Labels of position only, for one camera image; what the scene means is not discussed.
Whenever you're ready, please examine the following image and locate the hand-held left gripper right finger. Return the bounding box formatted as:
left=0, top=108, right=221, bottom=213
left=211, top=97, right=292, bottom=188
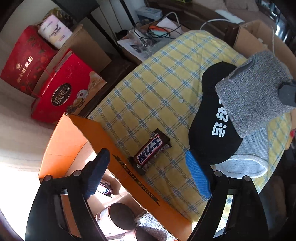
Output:
left=185, top=150, right=270, bottom=241

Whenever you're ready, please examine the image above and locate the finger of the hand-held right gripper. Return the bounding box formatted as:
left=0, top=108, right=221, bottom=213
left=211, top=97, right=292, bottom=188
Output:
left=278, top=80, right=296, bottom=107

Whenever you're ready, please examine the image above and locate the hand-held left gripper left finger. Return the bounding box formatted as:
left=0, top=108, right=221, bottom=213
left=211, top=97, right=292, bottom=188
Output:
left=24, top=148, right=111, bottom=241

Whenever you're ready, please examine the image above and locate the brown chocolate bar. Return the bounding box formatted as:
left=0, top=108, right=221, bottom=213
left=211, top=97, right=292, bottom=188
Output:
left=98, top=179, right=114, bottom=197
left=128, top=128, right=172, bottom=175

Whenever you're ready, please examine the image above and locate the orange cardboard box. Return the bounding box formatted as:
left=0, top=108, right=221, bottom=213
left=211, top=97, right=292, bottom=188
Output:
left=38, top=112, right=197, bottom=241

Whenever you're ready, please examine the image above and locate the dark grey sock white logo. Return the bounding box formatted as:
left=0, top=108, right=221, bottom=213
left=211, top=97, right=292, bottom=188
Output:
left=215, top=50, right=293, bottom=139

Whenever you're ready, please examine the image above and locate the black sock with white characters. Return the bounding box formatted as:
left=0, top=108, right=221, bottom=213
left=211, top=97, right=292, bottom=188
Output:
left=188, top=61, right=249, bottom=166

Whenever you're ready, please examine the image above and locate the brown-label plastic jar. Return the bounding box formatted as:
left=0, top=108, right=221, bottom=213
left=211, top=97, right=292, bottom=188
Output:
left=135, top=227, right=160, bottom=241
left=95, top=203, right=137, bottom=239

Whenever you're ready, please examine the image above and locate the open brown cardboard box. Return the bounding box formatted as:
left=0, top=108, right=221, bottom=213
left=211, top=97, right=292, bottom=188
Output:
left=232, top=20, right=294, bottom=77

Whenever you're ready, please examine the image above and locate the red gift bag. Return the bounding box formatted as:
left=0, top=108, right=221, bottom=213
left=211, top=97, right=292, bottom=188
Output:
left=31, top=48, right=107, bottom=127

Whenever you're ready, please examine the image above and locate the white sheer curtain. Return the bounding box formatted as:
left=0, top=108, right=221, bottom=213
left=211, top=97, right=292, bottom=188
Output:
left=0, top=76, right=70, bottom=216

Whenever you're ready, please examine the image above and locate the yellow plaid blanket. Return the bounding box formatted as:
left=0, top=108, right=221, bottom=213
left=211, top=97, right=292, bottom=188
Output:
left=89, top=30, right=293, bottom=224

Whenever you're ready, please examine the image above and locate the brown padded headboard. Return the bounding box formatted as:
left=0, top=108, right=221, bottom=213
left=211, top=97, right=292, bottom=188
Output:
left=208, top=0, right=296, bottom=42

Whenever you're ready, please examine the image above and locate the dark red gift box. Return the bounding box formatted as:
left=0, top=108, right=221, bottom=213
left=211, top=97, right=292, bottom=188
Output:
left=0, top=25, right=58, bottom=96

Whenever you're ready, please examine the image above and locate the white tissue roll pack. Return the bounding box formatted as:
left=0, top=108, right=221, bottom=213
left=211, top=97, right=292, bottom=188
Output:
left=38, top=15, right=72, bottom=49

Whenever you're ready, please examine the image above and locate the small blue box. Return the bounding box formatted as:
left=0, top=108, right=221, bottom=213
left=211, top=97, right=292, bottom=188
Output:
left=135, top=7, right=162, bottom=21

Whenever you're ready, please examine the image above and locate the white cable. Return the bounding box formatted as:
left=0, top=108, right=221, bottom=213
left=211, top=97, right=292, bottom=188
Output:
left=200, top=9, right=245, bottom=30

